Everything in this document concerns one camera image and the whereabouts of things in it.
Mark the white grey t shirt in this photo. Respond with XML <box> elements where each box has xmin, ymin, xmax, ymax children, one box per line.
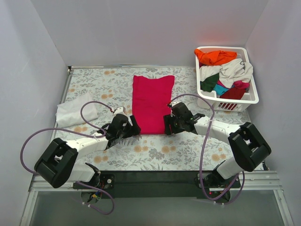
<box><xmin>199</xmin><ymin>58</ymin><xmax>253</xmax><ymax>88</ymax></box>

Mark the white laundry basket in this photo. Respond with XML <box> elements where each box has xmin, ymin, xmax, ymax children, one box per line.
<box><xmin>195</xmin><ymin>46</ymin><xmax>259</xmax><ymax>112</ymax></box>

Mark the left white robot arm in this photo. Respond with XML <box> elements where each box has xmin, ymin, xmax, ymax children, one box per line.
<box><xmin>34</xmin><ymin>113</ymin><xmax>141</xmax><ymax>188</ymax></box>

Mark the floral table mat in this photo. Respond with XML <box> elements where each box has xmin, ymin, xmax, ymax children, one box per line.
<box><xmin>46</xmin><ymin>66</ymin><xmax>265</xmax><ymax>172</ymax></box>

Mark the aluminium frame rail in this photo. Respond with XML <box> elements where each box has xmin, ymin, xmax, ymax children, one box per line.
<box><xmin>21</xmin><ymin>171</ymin><xmax>294</xmax><ymax>226</ymax></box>

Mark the pink garment in basket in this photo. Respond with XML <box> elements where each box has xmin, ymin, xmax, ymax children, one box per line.
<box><xmin>233</xmin><ymin>81</ymin><xmax>250</xmax><ymax>89</ymax></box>

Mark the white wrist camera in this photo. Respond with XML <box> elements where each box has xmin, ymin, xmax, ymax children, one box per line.
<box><xmin>111</xmin><ymin>106</ymin><xmax>126</xmax><ymax>116</ymax></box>
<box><xmin>167</xmin><ymin>101</ymin><xmax>180</xmax><ymax>110</ymax></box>

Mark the orange t shirt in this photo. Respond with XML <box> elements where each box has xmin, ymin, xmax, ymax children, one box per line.
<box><xmin>194</xmin><ymin>48</ymin><xmax>237</xmax><ymax>66</ymax></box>

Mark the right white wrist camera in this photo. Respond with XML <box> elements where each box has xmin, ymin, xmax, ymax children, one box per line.
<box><xmin>167</xmin><ymin>101</ymin><xmax>180</xmax><ymax>110</ymax></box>

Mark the dark red t shirt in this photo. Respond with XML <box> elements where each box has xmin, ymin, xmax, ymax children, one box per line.
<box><xmin>220</xmin><ymin>87</ymin><xmax>246</xmax><ymax>100</ymax></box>

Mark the dark green t shirt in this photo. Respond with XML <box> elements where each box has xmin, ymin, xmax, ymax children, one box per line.
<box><xmin>200</xmin><ymin>73</ymin><xmax>219</xmax><ymax>92</ymax></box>

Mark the teal t shirt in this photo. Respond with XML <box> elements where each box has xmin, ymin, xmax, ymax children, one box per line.
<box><xmin>213</xmin><ymin>84</ymin><xmax>229</xmax><ymax>96</ymax></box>

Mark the folded white t shirt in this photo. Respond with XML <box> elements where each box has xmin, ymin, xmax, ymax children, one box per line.
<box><xmin>55</xmin><ymin>92</ymin><xmax>98</xmax><ymax>128</ymax></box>

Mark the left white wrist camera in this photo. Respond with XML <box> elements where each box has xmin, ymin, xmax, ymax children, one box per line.
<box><xmin>111</xmin><ymin>106</ymin><xmax>126</xmax><ymax>116</ymax></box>

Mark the magenta t shirt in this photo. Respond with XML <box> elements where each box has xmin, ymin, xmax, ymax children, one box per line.
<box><xmin>132</xmin><ymin>75</ymin><xmax>175</xmax><ymax>135</ymax></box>

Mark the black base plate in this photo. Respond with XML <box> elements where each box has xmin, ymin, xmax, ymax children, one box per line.
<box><xmin>72</xmin><ymin>169</ymin><xmax>242</xmax><ymax>200</ymax></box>

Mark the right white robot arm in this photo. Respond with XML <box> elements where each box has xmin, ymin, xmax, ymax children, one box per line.
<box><xmin>163</xmin><ymin>102</ymin><xmax>271</xmax><ymax>187</ymax></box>

